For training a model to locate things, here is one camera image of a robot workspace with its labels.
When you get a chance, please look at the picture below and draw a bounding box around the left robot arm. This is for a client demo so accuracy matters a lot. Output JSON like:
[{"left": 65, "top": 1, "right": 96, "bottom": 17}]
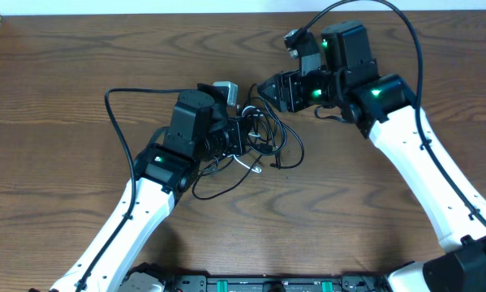
[{"left": 50, "top": 81, "right": 249, "bottom": 291}]

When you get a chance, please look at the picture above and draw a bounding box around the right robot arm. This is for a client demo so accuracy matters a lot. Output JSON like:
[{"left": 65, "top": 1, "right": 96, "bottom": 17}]
[{"left": 257, "top": 20, "right": 486, "bottom": 291}]

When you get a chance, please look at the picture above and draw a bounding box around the black left camera cable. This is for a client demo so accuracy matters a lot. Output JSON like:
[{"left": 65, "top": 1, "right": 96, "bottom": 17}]
[{"left": 74, "top": 88, "right": 187, "bottom": 292}]

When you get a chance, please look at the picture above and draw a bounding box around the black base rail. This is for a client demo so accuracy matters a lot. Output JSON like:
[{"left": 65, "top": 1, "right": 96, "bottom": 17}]
[{"left": 120, "top": 263, "right": 394, "bottom": 292}]

